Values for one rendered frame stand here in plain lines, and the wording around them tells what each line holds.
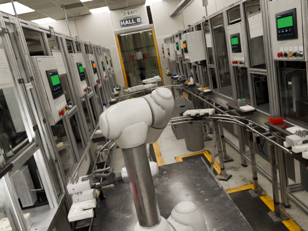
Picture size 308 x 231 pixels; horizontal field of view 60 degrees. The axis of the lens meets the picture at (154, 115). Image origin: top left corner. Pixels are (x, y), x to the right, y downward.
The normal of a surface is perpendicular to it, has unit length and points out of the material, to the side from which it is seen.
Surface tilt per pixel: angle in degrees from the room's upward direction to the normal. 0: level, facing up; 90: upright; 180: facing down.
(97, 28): 90
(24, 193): 90
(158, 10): 90
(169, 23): 90
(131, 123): 99
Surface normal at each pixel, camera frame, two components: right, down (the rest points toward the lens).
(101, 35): 0.08, 0.21
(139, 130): 0.58, 0.20
